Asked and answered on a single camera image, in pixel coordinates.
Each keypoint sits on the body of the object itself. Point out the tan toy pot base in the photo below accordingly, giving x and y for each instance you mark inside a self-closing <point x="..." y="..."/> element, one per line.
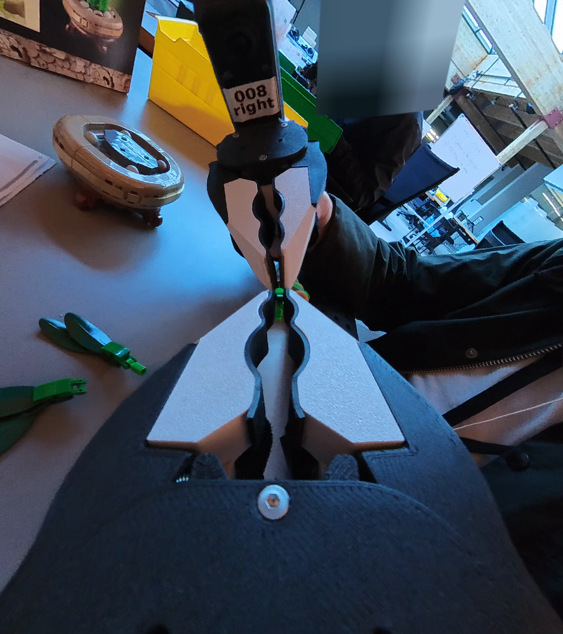
<point x="118" y="163"/>

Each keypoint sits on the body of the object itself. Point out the person's right hand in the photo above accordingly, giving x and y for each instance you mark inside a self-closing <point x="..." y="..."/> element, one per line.
<point x="326" y="213"/>

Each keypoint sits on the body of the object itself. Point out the person's right forearm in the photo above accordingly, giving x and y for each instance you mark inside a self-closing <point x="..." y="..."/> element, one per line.
<point x="410" y="287"/>

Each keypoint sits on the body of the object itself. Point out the white whiteboard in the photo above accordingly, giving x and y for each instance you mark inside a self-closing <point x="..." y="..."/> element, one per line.
<point x="464" y="158"/>

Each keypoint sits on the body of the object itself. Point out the black toy set box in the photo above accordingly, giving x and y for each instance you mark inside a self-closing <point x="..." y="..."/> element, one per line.
<point x="63" y="39"/>

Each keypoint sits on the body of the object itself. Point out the grey desk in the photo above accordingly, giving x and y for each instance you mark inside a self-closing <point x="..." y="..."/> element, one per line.
<point x="113" y="277"/>

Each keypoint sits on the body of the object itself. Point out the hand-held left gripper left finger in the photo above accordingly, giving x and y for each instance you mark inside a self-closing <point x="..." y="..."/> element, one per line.
<point x="202" y="391"/>

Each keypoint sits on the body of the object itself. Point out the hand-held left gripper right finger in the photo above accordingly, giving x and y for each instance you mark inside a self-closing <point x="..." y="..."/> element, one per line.
<point x="351" y="391"/>

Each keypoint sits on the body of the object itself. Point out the green plastic bin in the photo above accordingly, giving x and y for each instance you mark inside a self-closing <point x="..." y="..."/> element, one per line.
<point x="311" y="119"/>

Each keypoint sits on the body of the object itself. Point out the green toy branch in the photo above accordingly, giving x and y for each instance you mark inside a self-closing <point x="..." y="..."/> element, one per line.
<point x="279" y="304"/>

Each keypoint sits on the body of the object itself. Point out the yellow plastic bin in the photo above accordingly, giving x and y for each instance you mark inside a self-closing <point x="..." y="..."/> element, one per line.
<point x="182" y="84"/>

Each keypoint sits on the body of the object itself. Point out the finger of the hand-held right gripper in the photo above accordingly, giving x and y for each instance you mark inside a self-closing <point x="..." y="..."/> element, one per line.
<point x="299" y="208"/>
<point x="242" y="213"/>

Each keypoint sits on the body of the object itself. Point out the green toy leaf pair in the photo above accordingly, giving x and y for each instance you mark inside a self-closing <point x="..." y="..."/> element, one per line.
<point x="88" y="337"/>
<point x="4" y="401"/>

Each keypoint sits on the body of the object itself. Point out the person's pale shirt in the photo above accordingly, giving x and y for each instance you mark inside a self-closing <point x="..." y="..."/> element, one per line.
<point x="484" y="401"/>

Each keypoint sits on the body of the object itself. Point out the person's dark jacket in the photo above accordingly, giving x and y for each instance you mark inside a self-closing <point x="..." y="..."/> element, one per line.
<point x="360" y="138"/>

